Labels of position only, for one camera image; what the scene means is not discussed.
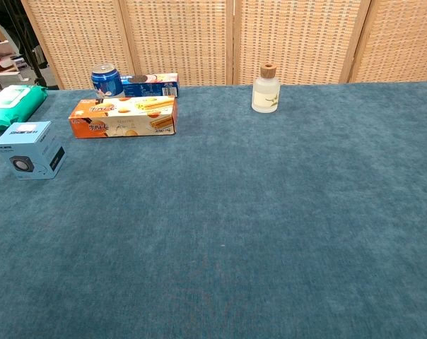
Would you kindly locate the blue table cloth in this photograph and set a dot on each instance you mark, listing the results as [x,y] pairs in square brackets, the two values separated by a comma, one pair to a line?
[234,219]

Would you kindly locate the green wet wipes pack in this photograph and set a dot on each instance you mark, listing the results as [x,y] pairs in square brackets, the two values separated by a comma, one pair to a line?
[12,104]

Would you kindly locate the blue soda can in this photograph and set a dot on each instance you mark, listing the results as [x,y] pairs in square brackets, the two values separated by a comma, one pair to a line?
[106,83]

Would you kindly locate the wooden woven folding screen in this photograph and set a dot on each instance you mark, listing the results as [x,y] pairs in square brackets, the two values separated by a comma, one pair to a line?
[178,39]

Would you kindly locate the black tripod stand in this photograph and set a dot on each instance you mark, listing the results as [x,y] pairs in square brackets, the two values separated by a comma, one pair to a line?
[29,53]

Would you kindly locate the orange biscuit box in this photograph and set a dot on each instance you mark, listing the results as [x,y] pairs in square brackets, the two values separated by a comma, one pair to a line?
[128,118]

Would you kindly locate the frosted bottle with wooden cap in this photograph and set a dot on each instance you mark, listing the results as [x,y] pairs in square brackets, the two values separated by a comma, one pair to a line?
[266,95]

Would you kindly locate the pink blue cookie pack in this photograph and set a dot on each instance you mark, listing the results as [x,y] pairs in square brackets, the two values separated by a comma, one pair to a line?
[153,86]

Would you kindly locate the light blue speaker box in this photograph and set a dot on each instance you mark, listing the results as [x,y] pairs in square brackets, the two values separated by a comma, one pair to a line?
[29,148]

